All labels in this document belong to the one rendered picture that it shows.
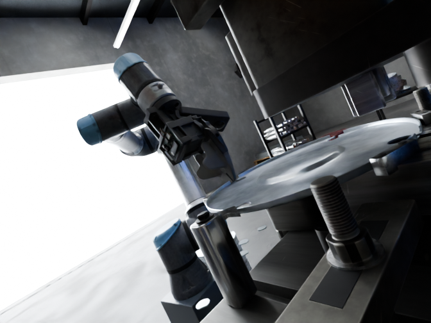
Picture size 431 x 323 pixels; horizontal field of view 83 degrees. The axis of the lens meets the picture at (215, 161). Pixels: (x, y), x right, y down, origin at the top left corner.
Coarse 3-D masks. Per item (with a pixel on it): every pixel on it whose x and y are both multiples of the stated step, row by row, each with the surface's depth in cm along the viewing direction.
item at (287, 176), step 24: (384, 120) 36; (408, 120) 31; (312, 144) 47; (336, 144) 37; (360, 144) 31; (384, 144) 26; (264, 168) 45; (288, 168) 33; (312, 168) 29; (336, 168) 26; (360, 168) 21; (216, 192) 42; (240, 192) 35; (264, 192) 29; (288, 192) 25
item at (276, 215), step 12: (240, 180) 46; (288, 204) 33; (300, 204) 31; (312, 204) 31; (276, 216) 35; (288, 216) 34; (300, 216) 32; (312, 216) 31; (276, 228) 36; (288, 228) 34; (300, 228) 33; (312, 228) 31
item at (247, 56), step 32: (224, 0) 25; (256, 0) 23; (288, 0) 21; (320, 0) 19; (352, 0) 18; (384, 0) 17; (256, 32) 24; (288, 32) 22; (320, 32) 20; (256, 64) 26; (288, 64) 23
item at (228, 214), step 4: (228, 208) 27; (232, 208) 26; (236, 208) 26; (216, 212) 28; (220, 212) 27; (224, 212) 26; (228, 212) 26; (232, 212) 25; (236, 212) 24; (224, 216) 25; (228, 216) 25; (232, 216) 25; (236, 216) 24; (240, 216) 24
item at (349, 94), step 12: (372, 72) 23; (384, 72) 26; (348, 84) 25; (360, 84) 24; (372, 84) 23; (348, 96) 26; (360, 96) 24; (372, 96) 24; (360, 108) 25; (372, 108) 24
